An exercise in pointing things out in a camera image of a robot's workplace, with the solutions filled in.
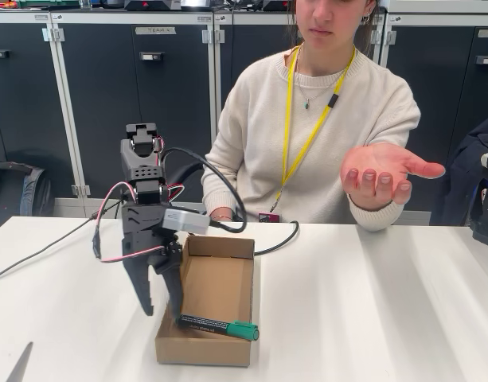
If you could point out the person's right forearm cream sleeve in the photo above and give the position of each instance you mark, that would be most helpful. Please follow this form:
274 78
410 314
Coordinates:
219 199

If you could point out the grey black backpack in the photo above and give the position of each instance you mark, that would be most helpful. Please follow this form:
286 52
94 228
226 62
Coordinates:
12 195

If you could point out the grey flat device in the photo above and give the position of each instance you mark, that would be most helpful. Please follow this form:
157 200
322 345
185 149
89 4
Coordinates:
196 3

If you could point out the white gripper camera box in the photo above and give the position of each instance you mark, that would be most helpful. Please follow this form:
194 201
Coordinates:
186 221

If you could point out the open cardboard box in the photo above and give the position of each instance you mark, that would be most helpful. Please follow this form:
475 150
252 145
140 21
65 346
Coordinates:
219 278

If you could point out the maroon name badge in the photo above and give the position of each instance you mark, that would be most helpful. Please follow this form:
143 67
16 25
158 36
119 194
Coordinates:
269 217

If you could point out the person's left forearm cream sleeve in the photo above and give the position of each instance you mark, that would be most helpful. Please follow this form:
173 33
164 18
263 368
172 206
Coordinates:
377 219

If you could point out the black office chair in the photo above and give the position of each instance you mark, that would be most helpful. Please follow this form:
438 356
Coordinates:
192 169

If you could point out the black case red triangle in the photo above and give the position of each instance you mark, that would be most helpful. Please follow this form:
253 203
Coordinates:
148 5
273 5

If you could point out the green black marker pen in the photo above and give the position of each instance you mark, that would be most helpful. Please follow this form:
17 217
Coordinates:
243 330

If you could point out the person's left hand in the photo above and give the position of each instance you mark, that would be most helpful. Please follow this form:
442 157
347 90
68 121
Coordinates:
379 165

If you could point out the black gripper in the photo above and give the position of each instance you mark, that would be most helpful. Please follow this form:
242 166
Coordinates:
141 247

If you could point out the green plastic bin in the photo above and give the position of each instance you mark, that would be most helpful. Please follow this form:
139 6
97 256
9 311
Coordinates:
48 3

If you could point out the woman in cream sweater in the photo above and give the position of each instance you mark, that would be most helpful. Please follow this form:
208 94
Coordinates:
263 131

